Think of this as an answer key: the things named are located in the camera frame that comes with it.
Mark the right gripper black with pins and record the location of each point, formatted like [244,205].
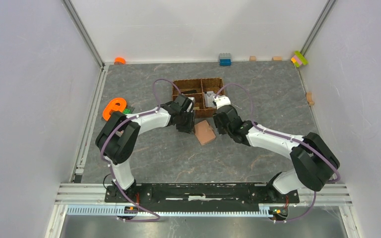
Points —
[217,121]

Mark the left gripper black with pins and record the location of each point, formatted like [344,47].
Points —
[190,127]

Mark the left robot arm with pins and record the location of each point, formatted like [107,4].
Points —
[116,141]

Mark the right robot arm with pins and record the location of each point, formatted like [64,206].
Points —
[314,164]

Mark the grey cards in basket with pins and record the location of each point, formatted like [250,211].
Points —
[209,99]

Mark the black item in basket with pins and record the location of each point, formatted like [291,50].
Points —
[193,91]

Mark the brown woven divided basket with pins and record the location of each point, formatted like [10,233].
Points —
[202,85]

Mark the green toy block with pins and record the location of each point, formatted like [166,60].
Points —
[128,110]

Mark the blue grey toy bricks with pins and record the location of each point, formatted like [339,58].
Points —
[225,59]

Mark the orange tape dispenser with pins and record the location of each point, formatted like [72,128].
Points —
[115,105]

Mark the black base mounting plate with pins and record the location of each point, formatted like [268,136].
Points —
[207,197]

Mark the curved tan wooden piece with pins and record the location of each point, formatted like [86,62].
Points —
[309,98]

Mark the orange round cap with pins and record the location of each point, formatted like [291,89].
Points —
[119,60]

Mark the green pink toy bricks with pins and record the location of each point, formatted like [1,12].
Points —
[298,59]

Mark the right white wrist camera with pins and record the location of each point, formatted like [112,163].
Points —
[221,101]

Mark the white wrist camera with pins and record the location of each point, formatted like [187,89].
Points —
[221,101]
[192,99]

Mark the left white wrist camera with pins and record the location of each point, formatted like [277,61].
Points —
[192,99]

